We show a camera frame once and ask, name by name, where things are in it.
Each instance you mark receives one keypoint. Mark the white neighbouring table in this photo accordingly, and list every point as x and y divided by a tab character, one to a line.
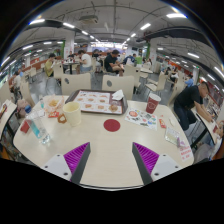
7	115

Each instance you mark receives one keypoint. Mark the pink bag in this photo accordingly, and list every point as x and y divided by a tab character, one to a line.
21	108

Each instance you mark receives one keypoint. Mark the red paper cup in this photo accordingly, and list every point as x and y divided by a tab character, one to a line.
152	104

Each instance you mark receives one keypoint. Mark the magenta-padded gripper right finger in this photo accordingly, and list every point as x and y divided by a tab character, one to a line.
163	165

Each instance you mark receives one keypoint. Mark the ceiling air conditioner unit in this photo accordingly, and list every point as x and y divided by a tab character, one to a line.
88	19

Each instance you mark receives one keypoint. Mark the person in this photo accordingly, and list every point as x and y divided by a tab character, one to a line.
85	61
189	80
188	100
16	81
111	61
49	66

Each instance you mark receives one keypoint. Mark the dark brown food tray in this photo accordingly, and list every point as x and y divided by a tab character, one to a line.
70	97

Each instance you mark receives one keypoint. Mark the colourful printed leaflet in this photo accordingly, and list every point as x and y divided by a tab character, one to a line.
141	118

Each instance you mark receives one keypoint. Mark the clear plastic packet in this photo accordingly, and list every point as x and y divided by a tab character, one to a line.
172	136

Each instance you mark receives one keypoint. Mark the far beige chairs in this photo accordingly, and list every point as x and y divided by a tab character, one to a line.
156	83

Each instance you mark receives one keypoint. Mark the printed paper tray liner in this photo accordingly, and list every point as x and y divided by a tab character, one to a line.
91	100

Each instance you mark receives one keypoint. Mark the flat red box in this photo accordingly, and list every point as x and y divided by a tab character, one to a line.
25	126

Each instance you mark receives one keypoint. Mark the clear blue-capped water bottle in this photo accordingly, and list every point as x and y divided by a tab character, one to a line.
37	128

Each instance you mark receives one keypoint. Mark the flat round red coaster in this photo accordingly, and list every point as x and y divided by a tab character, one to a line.
111	125

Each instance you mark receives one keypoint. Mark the clear bag with food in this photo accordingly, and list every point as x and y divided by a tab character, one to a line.
53	102

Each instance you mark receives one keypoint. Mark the white printed paper slip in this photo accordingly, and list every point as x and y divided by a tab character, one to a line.
185	153

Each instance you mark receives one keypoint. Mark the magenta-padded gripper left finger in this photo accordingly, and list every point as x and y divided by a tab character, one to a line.
60	165

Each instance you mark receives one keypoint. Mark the ceiling strip lights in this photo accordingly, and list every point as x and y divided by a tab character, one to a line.
175	15

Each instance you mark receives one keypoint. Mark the small red sauce packet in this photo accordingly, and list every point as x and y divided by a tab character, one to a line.
53	114
162	123

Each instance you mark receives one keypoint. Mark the crumpled white napkin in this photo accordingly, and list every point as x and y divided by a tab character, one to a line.
117	95

